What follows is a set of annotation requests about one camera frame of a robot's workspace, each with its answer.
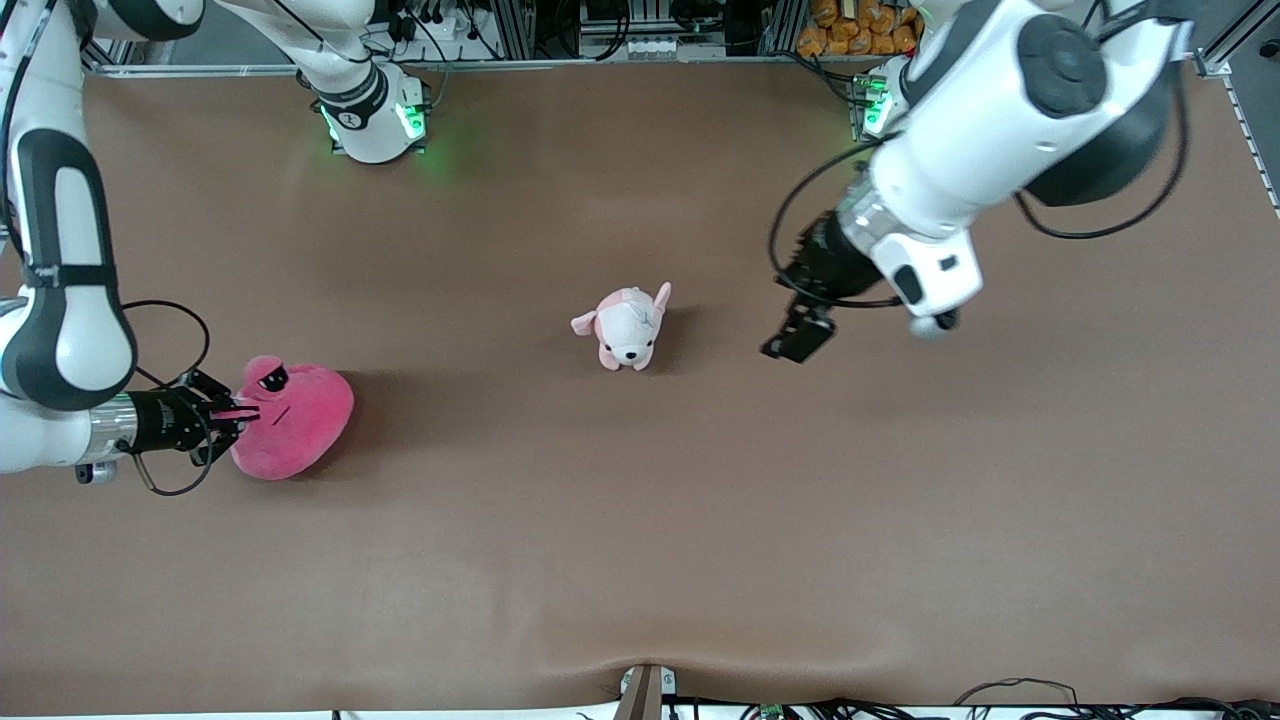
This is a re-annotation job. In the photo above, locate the round hot pink plush toy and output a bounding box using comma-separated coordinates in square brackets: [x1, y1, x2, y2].
[230, 355, 356, 482]

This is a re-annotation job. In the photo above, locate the orange plush toy pile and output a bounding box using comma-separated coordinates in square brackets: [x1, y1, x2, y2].
[796, 0, 931, 58]

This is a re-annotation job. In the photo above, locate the pale pink plush dog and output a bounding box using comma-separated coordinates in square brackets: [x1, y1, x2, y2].
[570, 282, 673, 372]

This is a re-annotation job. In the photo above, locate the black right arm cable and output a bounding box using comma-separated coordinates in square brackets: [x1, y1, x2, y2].
[118, 299, 219, 498]

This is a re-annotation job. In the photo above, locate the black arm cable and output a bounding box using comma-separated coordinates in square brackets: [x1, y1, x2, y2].
[118, 299, 219, 498]
[766, 40, 1193, 311]

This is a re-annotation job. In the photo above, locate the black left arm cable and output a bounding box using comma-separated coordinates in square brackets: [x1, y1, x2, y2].
[766, 40, 1193, 311]

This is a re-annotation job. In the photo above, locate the aluminium table edge rail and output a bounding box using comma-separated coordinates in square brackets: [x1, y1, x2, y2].
[82, 52, 1233, 105]

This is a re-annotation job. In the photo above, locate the aluminium frame post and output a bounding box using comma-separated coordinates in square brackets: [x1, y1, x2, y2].
[78, 30, 153, 79]
[1190, 0, 1280, 79]

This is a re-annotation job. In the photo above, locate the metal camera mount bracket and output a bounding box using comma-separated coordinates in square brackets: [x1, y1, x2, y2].
[612, 664, 678, 720]

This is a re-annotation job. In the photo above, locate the black cable bundle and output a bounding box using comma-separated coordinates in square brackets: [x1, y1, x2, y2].
[575, 678, 1280, 720]

